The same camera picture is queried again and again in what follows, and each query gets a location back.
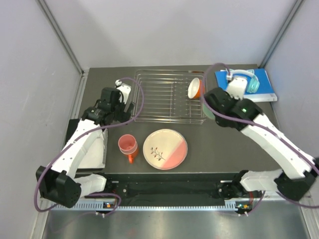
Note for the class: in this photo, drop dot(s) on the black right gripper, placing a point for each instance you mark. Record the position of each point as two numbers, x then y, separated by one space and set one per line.
235 100

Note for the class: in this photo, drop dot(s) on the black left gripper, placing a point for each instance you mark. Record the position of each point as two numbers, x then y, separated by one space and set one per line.
123 117

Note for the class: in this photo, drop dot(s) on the mint green bowl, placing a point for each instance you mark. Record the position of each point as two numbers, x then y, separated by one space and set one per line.
209 114

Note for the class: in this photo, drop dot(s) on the white and orange bowl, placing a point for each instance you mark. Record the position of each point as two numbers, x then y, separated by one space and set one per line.
195 89

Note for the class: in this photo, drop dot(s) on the metal wire dish rack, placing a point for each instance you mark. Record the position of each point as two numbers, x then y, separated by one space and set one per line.
165 97

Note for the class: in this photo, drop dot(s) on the cream and pink plate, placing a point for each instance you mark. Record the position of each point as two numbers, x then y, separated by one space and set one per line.
165 149

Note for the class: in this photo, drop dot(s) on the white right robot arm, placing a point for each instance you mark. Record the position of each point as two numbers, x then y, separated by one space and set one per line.
298 170

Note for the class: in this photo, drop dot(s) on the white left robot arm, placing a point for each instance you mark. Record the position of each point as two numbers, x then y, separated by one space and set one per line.
58 182

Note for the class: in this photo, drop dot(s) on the pink plastic cup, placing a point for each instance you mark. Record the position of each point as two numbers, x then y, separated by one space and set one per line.
127 138

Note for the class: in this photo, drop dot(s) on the teal cat-ear headphones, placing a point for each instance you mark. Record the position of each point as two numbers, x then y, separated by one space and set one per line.
253 84

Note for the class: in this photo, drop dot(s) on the orange mug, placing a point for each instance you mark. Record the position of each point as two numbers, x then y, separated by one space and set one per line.
132 155

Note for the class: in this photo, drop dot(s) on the blue book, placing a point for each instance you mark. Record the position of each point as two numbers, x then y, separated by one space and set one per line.
265 92

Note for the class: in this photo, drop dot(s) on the white paper booklet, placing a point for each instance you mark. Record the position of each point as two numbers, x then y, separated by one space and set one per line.
96 155

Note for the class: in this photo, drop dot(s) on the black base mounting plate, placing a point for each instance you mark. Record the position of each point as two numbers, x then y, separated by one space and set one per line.
174 189

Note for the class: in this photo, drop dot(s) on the grey slotted cable duct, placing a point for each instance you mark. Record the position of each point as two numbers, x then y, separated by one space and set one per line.
102 206

